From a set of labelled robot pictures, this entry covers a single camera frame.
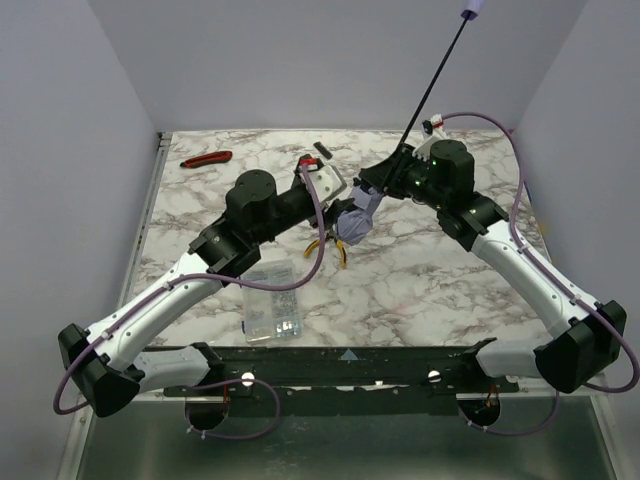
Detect small black bar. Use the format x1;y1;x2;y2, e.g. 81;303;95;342
313;141;333;160

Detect clear plastic screw box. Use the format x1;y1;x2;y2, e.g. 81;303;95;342
242;260;302;343

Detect aluminium rail frame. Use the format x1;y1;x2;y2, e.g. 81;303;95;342
54;132;174;480

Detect red black utility knife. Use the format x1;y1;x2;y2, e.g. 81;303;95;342
180;150;233;169

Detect lilac umbrella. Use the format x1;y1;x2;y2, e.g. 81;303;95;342
334;1;484;245

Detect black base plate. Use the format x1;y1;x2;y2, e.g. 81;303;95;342
164;346;519;417

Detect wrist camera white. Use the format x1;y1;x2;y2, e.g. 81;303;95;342
412;114;448;160
295;155;347;207

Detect yellow black needle-nose pliers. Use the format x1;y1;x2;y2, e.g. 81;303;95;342
303;233;347;269

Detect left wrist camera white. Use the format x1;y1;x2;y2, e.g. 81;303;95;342
295;155;347;207

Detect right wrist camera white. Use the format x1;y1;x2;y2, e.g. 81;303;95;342
412;114;448;160

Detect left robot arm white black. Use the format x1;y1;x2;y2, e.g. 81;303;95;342
58;164;346;418

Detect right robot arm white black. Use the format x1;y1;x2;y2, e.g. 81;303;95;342
358;140;626;393

